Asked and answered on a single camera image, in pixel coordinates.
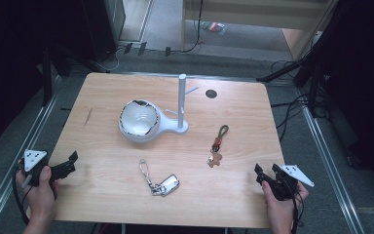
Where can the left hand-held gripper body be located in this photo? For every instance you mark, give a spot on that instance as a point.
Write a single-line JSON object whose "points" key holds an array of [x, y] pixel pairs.
{"points": [[32, 159]]}

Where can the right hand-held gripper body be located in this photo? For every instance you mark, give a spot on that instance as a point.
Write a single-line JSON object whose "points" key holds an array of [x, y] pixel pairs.
{"points": [[293, 172]]}

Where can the white key stand with bowl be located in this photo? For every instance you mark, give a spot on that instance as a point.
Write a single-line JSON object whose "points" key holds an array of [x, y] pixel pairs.
{"points": [[139, 125]]}

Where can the person's left hand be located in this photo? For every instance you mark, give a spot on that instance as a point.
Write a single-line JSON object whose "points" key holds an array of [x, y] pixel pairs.
{"points": [[40, 198]]}

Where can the person's right hand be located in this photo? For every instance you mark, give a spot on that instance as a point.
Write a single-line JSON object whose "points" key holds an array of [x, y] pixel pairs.
{"points": [[282, 211]]}

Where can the black round table grommet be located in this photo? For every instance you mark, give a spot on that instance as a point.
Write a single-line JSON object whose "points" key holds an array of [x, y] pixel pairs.
{"points": [[211, 94]]}

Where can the black tripod stand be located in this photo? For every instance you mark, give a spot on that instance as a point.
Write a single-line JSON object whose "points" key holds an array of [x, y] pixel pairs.
{"points": [[311, 74]]}

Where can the black cabinet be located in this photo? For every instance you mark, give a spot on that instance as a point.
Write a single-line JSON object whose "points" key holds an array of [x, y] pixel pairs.
{"points": [[102, 26]]}

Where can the light wooden shelf unit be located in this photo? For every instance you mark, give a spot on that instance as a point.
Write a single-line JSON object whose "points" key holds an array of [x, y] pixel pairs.
{"points": [[256, 14]]}

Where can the colourful packet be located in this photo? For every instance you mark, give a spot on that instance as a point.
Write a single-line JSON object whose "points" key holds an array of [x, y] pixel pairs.
{"points": [[213, 27]]}

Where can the aluminium floor rail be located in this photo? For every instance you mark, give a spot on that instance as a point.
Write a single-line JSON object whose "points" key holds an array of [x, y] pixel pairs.
{"points": [[332, 172], [16, 156]]}

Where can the small black floor bracket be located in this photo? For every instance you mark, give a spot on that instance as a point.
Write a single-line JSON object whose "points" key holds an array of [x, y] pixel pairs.
{"points": [[168, 51], [142, 48], [127, 48]]}

